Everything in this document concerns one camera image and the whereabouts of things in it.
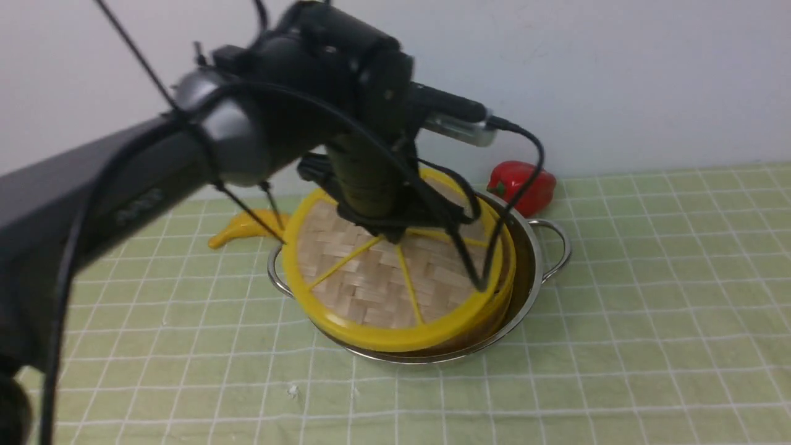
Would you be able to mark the yellow plastic banana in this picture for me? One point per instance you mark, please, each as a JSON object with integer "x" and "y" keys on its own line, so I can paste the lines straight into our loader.
{"x": 244, "y": 226}

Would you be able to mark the green checkered tablecloth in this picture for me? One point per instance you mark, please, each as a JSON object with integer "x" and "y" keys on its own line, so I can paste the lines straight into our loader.
{"x": 670, "y": 325}

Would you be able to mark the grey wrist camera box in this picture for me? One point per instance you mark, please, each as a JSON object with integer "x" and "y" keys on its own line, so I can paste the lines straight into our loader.
{"x": 449, "y": 115}

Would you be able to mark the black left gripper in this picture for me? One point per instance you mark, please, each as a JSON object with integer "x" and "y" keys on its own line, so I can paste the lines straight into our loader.
{"x": 369, "y": 191}

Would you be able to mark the red bell pepper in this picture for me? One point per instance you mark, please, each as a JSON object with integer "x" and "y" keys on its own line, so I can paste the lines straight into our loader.
{"x": 508, "y": 177}

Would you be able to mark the stainless steel pot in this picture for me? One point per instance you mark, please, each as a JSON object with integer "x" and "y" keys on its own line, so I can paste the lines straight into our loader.
{"x": 530, "y": 276}

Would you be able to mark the yellow rimmed bamboo steamer basket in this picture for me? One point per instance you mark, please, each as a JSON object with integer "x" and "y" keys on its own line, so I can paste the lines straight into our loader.
{"x": 494, "y": 309}

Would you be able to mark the yellow rimmed woven steamer lid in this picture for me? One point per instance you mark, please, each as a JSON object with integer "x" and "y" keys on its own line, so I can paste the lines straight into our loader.
{"x": 383, "y": 278}

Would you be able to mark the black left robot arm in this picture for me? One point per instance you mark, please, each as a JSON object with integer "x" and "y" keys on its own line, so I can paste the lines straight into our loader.
{"x": 321, "y": 87}

